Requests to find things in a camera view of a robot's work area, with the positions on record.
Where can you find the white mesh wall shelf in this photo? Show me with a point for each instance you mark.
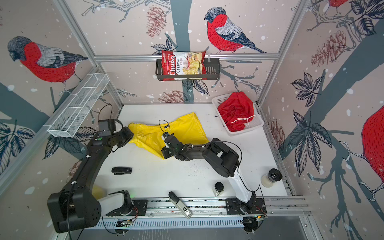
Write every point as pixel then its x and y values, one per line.
pixel 81 102

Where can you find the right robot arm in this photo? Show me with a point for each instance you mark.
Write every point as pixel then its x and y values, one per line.
pixel 223 159

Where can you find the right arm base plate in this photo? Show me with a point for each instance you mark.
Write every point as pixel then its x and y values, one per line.
pixel 236 207

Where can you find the yellow shorts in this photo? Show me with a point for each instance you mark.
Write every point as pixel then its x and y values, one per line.
pixel 187 129

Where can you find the red cassava chips bag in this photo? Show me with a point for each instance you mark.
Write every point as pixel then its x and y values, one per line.
pixel 182 63

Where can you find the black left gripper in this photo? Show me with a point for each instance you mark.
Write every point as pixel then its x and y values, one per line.
pixel 129 134

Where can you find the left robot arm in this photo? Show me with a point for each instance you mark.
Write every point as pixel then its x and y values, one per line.
pixel 75 207

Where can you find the red shorts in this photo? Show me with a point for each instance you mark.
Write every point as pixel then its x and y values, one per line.
pixel 237 111

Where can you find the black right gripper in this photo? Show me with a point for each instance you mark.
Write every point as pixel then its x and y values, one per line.
pixel 164 153

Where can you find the small black-lidded jar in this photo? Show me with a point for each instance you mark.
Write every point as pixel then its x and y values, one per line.
pixel 218 188

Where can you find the white black-capped bottle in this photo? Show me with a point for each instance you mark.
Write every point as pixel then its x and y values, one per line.
pixel 272 177

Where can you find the white perforated plastic basket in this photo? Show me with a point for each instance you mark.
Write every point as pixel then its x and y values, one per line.
pixel 257 121

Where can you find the black wire wall basket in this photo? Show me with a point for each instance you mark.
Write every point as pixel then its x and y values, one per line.
pixel 212 67

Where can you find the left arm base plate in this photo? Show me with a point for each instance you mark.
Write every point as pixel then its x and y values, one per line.
pixel 136 208

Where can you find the black silver stapler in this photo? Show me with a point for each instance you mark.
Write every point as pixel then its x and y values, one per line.
pixel 180 205

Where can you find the yellow cup of markers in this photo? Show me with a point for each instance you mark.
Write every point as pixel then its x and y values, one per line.
pixel 98 192

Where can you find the small black box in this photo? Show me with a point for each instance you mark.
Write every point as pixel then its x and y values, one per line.
pixel 122 170

